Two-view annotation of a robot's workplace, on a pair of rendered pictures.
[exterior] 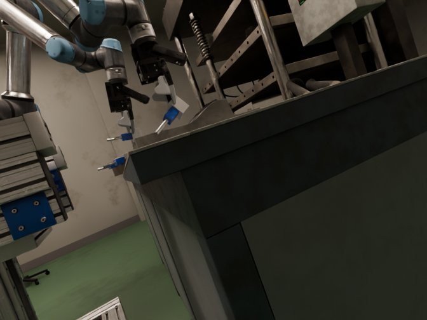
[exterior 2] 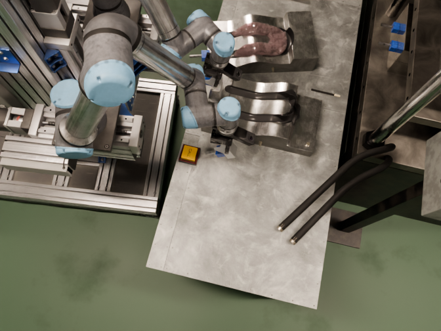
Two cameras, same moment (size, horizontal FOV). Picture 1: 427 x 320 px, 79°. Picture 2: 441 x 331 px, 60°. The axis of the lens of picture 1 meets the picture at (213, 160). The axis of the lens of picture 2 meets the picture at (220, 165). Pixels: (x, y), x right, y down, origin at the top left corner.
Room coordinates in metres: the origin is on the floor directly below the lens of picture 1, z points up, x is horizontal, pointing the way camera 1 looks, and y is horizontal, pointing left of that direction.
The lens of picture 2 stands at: (0.33, -0.17, 2.40)
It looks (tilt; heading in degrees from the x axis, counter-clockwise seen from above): 72 degrees down; 26
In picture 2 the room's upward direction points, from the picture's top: 7 degrees clockwise
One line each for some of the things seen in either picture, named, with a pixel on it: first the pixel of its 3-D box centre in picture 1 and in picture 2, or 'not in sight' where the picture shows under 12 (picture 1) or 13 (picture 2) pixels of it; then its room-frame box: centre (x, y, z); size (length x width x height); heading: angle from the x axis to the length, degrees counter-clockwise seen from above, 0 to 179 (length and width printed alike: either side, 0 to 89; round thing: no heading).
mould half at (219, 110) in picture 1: (194, 129); (262, 111); (1.09, 0.03, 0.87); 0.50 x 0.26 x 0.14; 109
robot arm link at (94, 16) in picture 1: (101, 13); (197, 111); (0.78, 0.16, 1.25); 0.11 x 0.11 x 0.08; 41
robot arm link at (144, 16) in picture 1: (133, 12); (228, 113); (0.83, 0.08, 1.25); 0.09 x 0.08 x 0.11; 131
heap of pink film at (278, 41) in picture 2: not in sight; (260, 38); (1.40, 0.23, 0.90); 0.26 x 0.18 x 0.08; 127
